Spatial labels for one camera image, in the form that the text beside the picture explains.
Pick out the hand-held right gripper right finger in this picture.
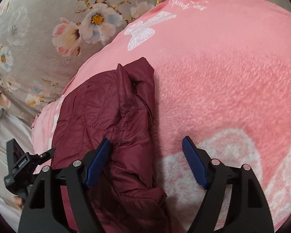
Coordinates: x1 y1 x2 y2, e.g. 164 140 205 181
182 136 274 233

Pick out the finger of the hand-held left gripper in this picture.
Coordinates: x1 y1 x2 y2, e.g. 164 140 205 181
38 148 56 165

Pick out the floral grey bed sheet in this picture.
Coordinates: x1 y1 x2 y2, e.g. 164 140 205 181
0 0 160 127

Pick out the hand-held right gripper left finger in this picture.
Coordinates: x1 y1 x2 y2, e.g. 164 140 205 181
19 138 111 233

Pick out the maroon puffer jacket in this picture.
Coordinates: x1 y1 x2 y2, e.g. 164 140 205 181
50 57 171 233

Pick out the person's left hand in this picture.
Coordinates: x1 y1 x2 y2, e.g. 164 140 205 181
14 196 27 211

